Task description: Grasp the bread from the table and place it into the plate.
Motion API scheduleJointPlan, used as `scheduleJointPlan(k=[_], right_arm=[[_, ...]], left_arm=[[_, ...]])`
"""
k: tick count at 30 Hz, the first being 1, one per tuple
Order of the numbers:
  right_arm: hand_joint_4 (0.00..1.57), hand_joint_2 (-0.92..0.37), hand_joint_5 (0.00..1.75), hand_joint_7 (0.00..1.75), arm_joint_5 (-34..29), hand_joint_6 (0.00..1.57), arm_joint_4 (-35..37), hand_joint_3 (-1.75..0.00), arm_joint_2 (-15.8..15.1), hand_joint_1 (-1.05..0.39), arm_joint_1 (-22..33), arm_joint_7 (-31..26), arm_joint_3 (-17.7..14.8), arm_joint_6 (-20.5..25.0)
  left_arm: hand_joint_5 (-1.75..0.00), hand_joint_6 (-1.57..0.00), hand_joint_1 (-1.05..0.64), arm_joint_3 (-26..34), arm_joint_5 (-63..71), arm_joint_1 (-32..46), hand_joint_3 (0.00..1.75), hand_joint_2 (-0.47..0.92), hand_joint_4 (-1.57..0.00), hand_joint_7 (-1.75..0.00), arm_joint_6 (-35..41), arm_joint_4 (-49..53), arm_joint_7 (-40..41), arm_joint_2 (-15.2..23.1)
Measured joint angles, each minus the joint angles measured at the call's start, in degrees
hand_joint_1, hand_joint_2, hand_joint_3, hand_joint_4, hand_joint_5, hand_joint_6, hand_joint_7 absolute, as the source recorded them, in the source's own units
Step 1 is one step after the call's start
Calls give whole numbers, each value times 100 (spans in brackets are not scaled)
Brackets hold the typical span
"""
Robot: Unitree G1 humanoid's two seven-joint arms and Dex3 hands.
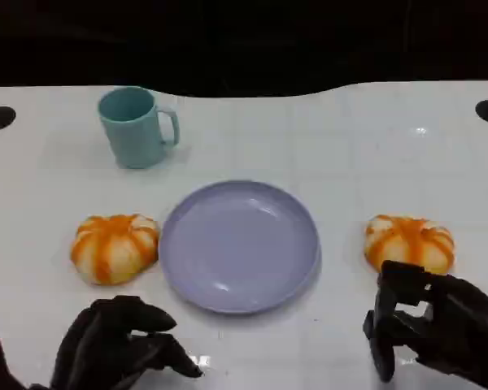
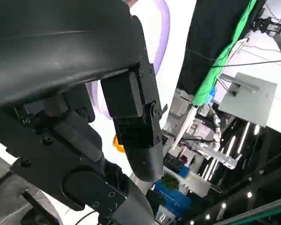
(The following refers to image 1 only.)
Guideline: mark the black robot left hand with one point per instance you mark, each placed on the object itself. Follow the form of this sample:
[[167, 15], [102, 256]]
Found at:
[[101, 341]]

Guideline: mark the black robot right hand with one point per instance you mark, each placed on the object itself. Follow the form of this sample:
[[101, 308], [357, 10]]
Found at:
[[463, 325]]

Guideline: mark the orange and white bread roll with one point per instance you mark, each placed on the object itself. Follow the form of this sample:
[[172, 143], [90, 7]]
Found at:
[[406, 239], [114, 250]]

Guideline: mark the lilac plate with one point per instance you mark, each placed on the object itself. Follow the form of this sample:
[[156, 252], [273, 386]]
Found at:
[[240, 248]]

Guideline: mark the pale green mug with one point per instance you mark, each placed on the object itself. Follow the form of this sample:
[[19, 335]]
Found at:
[[134, 138]]

